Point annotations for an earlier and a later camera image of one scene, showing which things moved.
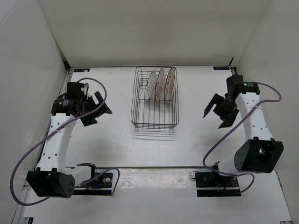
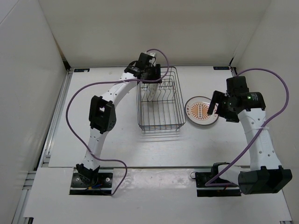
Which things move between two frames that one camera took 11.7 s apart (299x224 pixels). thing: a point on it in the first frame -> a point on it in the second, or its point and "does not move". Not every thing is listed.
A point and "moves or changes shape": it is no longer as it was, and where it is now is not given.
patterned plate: [150, 85] moves or changes shape
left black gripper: [88, 120] -> [157, 70]
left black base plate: [103, 188] does not move
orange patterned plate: [170, 83] -> [196, 109]
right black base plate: [209, 184] does not move
